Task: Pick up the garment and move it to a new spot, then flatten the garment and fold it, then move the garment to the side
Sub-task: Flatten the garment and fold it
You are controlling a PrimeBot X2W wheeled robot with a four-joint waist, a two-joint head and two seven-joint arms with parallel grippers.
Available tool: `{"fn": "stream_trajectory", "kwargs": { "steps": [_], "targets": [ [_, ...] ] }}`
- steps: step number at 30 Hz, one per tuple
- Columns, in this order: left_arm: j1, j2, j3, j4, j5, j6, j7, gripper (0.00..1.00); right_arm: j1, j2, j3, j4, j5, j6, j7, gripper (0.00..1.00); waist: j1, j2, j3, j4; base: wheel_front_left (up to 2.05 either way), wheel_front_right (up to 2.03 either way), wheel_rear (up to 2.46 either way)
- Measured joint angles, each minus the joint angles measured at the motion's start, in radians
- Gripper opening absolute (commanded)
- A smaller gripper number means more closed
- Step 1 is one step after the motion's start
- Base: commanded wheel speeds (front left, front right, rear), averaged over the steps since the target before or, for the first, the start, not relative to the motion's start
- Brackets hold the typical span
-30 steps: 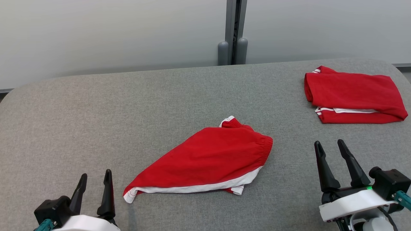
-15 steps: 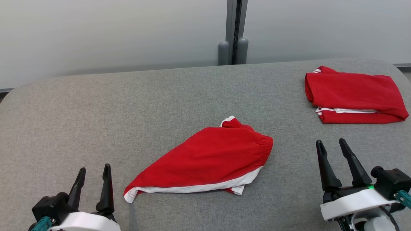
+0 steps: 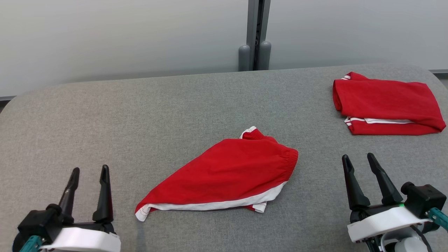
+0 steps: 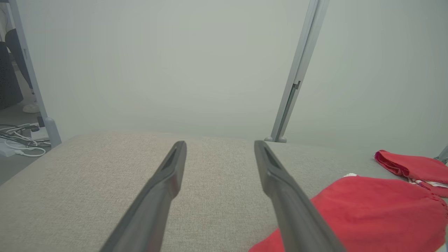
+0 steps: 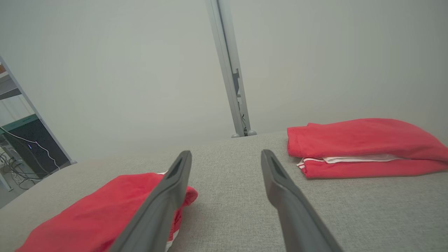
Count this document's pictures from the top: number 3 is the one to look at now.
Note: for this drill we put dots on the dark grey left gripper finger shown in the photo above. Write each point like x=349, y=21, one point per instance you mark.
x=104, y=199
x=68, y=203

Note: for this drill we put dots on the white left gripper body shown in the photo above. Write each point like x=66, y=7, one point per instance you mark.
x=87, y=239

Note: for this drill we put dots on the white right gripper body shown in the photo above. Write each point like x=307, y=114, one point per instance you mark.
x=381, y=222

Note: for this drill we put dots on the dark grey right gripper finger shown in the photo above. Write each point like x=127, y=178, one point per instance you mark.
x=386, y=189
x=355, y=192

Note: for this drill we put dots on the red basketball jersey white sleeves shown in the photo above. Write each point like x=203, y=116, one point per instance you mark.
x=385, y=98

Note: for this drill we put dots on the red shorts white side stripe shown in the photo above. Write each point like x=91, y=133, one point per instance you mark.
x=227, y=168

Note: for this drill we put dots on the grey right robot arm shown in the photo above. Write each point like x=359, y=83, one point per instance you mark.
x=402, y=245

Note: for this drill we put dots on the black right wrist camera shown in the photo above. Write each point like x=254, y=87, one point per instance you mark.
x=423, y=197

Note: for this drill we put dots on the teal left camera connector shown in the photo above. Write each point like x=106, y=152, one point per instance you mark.
x=31, y=245

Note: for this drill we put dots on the teal camera connector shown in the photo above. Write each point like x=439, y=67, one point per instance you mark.
x=439, y=217
x=31, y=245

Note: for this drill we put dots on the teal right camera connector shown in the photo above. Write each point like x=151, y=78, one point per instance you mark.
x=439, y=217

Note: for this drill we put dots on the rounded grey post foot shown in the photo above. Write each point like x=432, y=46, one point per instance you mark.
x=244, y=59
x=265, y=56

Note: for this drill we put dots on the grey partition post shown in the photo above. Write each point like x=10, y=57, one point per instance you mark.
x=252, y=21

